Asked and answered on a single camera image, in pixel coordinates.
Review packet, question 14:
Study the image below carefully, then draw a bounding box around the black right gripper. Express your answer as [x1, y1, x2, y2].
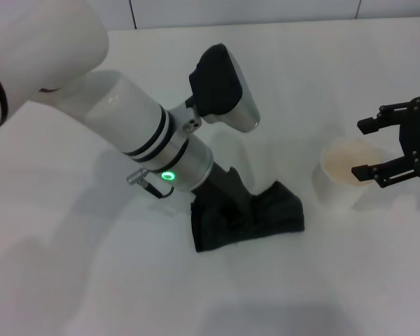
[351, 96, 420, 189]

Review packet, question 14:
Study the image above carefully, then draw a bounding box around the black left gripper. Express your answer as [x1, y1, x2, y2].
[192, 162, 256, 225]

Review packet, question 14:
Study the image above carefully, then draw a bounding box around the dark blue rag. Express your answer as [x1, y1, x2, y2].
[190, 180, 306, 253]

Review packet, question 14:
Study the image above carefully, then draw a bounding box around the white paper cup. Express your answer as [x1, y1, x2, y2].
[316, 138, 384, 214]

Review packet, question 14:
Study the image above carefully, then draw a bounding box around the left wrist connector cable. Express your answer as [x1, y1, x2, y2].
[126, 168, 176, 199]

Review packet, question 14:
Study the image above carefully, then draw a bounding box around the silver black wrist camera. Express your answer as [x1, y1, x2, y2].
[188, 43, 260, 134]

